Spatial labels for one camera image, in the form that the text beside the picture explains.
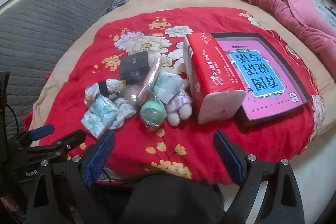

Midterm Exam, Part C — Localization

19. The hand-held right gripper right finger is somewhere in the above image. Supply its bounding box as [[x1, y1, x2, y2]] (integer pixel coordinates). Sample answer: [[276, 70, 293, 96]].
[[213, 130, 305, 224]]

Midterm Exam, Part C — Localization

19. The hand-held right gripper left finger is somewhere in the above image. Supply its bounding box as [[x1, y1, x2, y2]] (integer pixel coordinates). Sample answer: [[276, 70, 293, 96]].
[[25, 130, 124, 224]]

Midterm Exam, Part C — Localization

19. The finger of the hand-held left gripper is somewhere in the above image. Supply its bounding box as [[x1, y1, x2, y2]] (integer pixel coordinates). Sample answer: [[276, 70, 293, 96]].
[[16, 124, 55, 145], [25, 130, 87, 159]]

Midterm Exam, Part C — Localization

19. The green white tissue packet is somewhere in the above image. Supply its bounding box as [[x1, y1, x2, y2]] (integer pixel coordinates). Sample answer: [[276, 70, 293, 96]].
[[81, 95, 120, 138], [153, 72, 181, 105]]

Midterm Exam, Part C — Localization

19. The leopard print cloth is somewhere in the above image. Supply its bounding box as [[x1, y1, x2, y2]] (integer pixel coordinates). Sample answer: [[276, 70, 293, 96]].
[[110, 97, 138, 130]]

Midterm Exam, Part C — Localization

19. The white packet with black band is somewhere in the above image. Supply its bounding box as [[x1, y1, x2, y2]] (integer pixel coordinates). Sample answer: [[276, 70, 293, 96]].
[[84, 78, 126, 106]]

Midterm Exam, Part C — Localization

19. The green ball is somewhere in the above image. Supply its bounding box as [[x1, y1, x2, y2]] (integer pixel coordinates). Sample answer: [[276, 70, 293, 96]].
[[139, 98, 168, 132]]

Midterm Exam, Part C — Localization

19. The cream plush toy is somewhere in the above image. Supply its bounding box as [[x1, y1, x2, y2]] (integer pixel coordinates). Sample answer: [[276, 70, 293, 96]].
[[164, 55, 195, 127]]

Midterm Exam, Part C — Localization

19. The pink packaged towel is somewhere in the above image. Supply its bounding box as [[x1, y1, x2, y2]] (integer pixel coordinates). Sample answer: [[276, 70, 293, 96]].
[[136, 57, 162, 106]]

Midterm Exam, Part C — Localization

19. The dark shallow box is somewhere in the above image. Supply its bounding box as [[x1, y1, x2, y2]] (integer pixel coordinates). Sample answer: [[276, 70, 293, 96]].
[[210, 32, 313, 131]]

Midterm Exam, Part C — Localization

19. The red floral blanket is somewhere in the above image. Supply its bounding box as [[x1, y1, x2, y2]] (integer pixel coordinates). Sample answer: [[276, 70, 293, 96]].
[[31, 7, 323, 185]]

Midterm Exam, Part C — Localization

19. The person's dark pants leg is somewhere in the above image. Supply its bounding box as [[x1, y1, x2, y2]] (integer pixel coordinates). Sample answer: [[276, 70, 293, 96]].
[[105, 172, 226, 224]]

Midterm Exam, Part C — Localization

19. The red tissue pack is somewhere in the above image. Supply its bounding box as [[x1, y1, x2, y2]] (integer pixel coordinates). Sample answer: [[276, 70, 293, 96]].
[[183, 33, 246, 125]]

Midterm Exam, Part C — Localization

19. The pink and blue book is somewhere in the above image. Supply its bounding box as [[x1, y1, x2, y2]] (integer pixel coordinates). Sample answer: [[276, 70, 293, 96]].
[[218, 40, 305, 122]]

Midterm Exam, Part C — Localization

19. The small black box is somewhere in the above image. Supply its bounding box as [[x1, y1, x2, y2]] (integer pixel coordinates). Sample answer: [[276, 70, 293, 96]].
[[118, 51, 151, 83]]

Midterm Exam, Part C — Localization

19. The grey quilted sofa cover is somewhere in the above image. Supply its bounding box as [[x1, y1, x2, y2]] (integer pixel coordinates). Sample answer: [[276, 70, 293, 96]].
[[0, 0, 117, 135]]

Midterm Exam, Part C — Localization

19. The blue patterned cloth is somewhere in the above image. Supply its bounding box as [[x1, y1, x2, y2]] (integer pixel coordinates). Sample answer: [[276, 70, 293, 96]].
[[106, 0, 130, 14]]

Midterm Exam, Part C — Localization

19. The pink quilt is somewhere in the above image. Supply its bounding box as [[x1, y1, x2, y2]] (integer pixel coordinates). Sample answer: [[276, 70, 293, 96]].
[[225, 0, 336, 75]]

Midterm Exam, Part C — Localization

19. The black cable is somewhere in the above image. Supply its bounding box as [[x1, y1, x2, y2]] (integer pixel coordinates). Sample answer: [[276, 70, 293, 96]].
[[5, 103, 19, 140]]

